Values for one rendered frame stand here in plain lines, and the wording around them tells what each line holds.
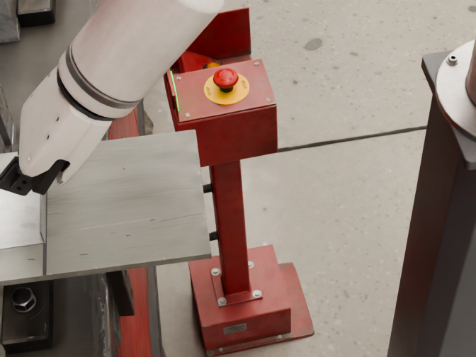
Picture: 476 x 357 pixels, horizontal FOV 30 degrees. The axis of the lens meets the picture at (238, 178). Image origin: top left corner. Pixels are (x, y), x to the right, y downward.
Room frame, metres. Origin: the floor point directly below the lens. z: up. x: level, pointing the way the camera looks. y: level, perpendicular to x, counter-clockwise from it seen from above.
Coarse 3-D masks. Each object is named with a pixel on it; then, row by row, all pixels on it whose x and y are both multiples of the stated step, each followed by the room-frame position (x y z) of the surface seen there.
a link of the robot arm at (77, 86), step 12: (60, 60) 0.61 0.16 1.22; (72, 60) 0.59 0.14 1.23; (60, 72) 0.60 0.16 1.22; (72, 72) 0.59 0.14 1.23; (72, 84) 0.58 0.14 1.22; (84, 84) 0.57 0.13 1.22; (72, 96) 0.57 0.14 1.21; (84, 96) 0.57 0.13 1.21; (96, 96) 0.57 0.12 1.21; (96, 108) 0.57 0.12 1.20; (108, 108) 0.57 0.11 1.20; (120, 108) 0.57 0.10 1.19; (132, 108) 0.58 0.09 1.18
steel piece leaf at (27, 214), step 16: (0, 192) 0.63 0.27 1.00; (32, 192) 0.63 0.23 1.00; (0, 208) 0.61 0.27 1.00; (16, 208) 0.61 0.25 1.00; (32, 208) 0.61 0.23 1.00; (0, 224) 0.59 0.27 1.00; (16, 224) 0.59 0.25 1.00; (32, 224) 0.59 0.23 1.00; (0, 240) 0.57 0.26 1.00; (16, 240) 0.56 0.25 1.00; (32, 240) 0.56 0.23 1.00
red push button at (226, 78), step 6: (216, 72) 0.99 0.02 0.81; (222, 72) 0.99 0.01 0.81; (228, 72) 0.99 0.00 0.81; (234, 72) 0.99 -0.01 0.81; (216, 78) 0.98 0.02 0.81; (222, 78) 0.98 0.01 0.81; (228, 78) 0.98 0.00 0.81; (234, 78) 0.98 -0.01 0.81; (216, 84) 0.97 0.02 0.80; (222, 84) 0.97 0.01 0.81; (228, 84) 0.97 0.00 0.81; (234, 84) 0.97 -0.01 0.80; (222, 90) 0.98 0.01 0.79; (228, 90) 0.97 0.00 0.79
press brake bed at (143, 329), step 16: (112, 128) 0.94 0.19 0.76; (128, 128) 1.16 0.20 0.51; (144, 128) 1.60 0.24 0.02; (128, 272) 0.75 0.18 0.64; (144, 272) 0.91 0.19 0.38; (144, 288) 0.86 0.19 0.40; (144, 304) 0.82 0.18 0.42; (128, 320) 0.64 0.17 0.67; (144, 320) 0.78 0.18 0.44; (128, 336) 0.61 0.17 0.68; (144, 336) 0.74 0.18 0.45; (160, 336) 0.97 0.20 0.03; (128, 352) 0.58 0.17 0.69; (144, 352) 0.70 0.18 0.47; (160, 352) 0.92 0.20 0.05
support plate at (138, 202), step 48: (144, 144) 0.69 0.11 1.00; (192, 144) 0.68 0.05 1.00; (48, 192) 0.63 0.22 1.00; (96, 192) 0.62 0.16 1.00; (144, 192) 0.62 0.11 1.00; (192, 192) 0.61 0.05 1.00; (48, 240) 0.56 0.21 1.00; (96, 240) 0.56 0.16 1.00; (144, 240) 0.55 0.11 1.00; (192, 240) 0.55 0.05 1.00
